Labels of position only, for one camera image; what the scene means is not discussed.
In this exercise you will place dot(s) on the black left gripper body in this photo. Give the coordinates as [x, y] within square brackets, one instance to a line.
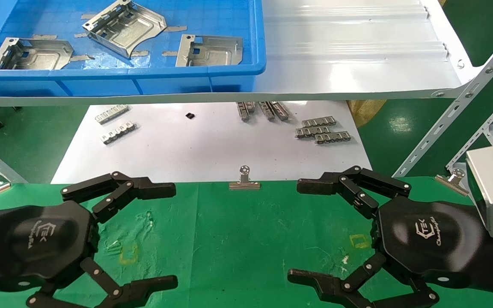
[37, 244]

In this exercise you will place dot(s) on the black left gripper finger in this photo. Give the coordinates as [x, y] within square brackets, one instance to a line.
[144, 288]
[152, 189]

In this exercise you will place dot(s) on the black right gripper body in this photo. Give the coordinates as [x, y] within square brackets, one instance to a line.
[426, 239]

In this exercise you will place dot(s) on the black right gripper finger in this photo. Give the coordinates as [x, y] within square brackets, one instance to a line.
[315, 284]
[315, 186]

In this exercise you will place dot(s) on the curved sheet metal bracket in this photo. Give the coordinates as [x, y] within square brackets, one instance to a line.
[131, 32]

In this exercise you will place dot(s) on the small notched metal strip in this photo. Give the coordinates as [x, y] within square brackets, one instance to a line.
[267, 111]
[251, 106]
[118, 132]
[111, 114]
[312, 131]
[318, 122]
[242, 112]
[333, 137]
[280, 111]

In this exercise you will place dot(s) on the silver binder clip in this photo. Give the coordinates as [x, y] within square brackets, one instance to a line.
[3, 186]
[244, 185]
[452, 182]

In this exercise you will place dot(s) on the white paper sheet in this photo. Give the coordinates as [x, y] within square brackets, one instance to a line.
[212, 154]

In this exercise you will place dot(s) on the plain grey metal strut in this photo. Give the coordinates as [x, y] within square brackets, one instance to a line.
[9, 173]

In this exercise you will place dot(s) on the tiny black part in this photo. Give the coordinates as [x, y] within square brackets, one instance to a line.
[190, 115]

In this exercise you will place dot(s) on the green table cloth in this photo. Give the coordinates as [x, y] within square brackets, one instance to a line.
[238, 248]

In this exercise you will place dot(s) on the yellowish plastic bag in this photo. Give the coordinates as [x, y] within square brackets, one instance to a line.
[364, 112]

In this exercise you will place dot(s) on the blue plastic bin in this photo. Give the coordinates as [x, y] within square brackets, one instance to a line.
[144, 81]

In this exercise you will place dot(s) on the narrow perforated white strut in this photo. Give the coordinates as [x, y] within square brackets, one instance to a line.
[482, 134]

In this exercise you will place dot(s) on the white shelf board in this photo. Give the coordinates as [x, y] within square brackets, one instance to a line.
[349, 64]

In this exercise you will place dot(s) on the wide perforated white strut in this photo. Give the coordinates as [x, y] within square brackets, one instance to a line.
[456, 107]

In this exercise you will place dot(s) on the grey tape strip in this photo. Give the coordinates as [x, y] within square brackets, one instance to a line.
[44, 37]
[82, 57]
[169, 54]
[87, 16]
[175, 29]
[141, 53]
[80, 35]

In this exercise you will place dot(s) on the flat sheet metal bracket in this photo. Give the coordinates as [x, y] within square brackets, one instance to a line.
[37, 55]
[212, 53]

